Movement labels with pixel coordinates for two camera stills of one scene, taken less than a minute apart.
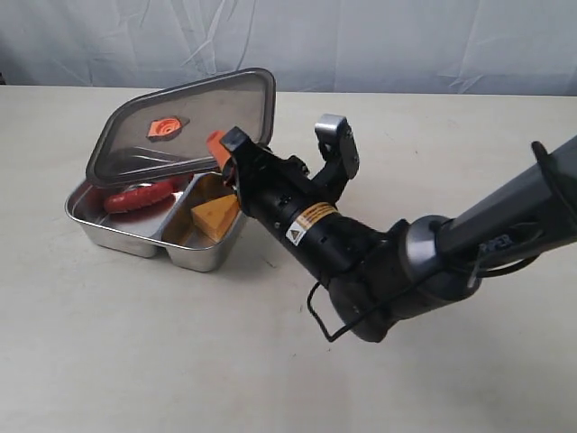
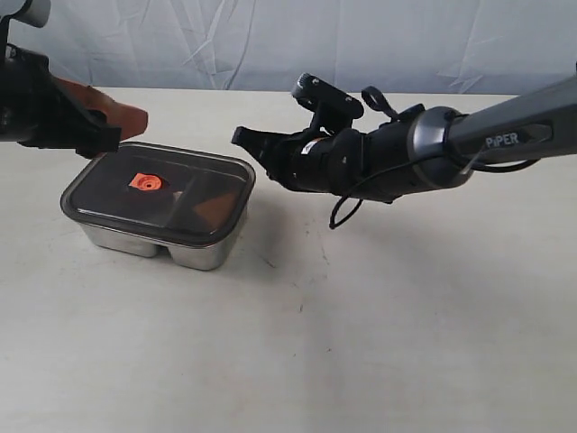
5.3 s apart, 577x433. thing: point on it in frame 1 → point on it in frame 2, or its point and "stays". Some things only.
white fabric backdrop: x=414 y=47 stays
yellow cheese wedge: x=215 y=217 stays
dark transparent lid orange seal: x=161 y=128 → x=183 y=194
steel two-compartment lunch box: x=192 y=219 stays
